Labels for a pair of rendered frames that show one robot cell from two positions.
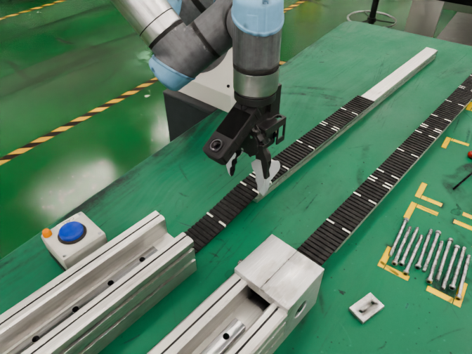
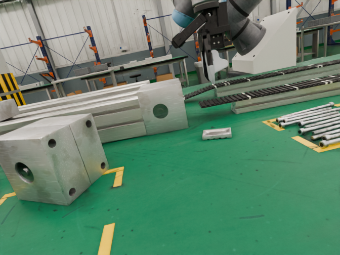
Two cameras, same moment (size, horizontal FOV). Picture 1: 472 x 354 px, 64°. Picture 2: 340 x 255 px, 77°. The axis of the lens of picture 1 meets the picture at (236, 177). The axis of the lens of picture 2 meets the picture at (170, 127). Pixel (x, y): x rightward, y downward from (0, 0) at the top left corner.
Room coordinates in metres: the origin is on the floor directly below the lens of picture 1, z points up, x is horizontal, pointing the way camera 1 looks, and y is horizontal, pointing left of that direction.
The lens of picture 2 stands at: (0.03, -0.43, 0.94)
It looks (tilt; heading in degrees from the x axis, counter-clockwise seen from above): 19 degrees down; 51
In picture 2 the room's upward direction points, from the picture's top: 12 degrees counter-clockwise
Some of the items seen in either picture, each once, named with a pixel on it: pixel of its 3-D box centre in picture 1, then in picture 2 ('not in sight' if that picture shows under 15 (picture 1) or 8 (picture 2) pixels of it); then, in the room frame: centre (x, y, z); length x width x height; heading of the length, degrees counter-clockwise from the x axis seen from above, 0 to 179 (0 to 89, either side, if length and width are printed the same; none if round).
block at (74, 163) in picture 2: not in sight; (61, 152); (0.10, -0.09, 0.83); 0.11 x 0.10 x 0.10; 26
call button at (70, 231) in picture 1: (71, 232); not in sight; (0.43, 0.28, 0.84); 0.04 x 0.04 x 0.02
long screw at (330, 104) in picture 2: (398, 236); (306, 111); (0.47, -0.31, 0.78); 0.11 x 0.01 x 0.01; 146
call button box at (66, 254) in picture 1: (79, 246); not in sight; (0.42, 0.28, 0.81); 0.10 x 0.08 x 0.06; 47
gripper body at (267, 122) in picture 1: (256, 118); (211, 28); (0.58, -0.04, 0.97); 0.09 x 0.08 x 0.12; 137
